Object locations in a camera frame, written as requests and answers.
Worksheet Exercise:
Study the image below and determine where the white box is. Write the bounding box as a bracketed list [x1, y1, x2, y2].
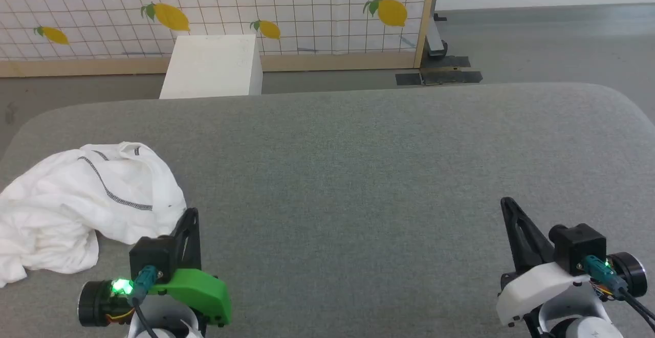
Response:
[159, 34, 264, 100]

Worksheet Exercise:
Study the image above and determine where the grey fabric sofa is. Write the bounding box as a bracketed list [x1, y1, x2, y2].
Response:
[0, 82, 655, 338]

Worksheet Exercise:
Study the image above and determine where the black partition base plate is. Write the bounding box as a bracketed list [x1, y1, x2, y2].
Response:
[395, 56, 483, 86]

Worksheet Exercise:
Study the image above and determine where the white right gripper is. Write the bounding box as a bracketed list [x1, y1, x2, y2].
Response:
[495, 197, 648, 327]

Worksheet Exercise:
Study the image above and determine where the lemon print partition panel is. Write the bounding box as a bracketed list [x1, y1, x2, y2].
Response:
[0, 0, 441, 78]

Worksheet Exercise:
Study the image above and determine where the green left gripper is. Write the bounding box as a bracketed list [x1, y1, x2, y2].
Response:
[78, 208, 232, 327]

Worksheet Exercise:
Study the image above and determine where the white garment with black stitching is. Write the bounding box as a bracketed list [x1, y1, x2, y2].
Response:
[0, 142, 187, 288]

